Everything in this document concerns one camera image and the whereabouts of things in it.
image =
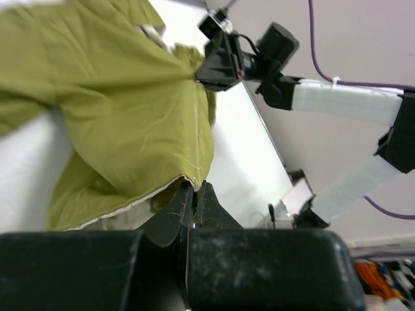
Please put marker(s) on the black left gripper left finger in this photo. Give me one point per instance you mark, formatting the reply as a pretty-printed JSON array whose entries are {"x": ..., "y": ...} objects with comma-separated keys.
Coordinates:
[{"x": 170, "y": 226}]

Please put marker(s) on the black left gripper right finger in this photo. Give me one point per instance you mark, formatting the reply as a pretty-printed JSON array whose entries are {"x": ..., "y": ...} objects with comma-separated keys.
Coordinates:
[{"x": 209, "y": 213}]

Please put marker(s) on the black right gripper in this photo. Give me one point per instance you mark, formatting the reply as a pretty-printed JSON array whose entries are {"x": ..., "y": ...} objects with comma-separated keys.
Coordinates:
[{"x": 226, "y": 64}]

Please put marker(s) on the olive green hooded jacket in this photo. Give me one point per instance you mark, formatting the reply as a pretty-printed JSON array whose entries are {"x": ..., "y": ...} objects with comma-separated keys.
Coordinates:
[{"x": 139, "y": 122}]

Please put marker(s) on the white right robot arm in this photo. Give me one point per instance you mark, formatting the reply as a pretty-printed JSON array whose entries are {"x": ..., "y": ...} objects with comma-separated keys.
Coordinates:
[{"x": 393, "y": 109}]

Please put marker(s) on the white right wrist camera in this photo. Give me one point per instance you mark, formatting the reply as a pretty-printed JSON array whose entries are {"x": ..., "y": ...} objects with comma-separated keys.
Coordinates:
[{"x": 215, "y": 21}]

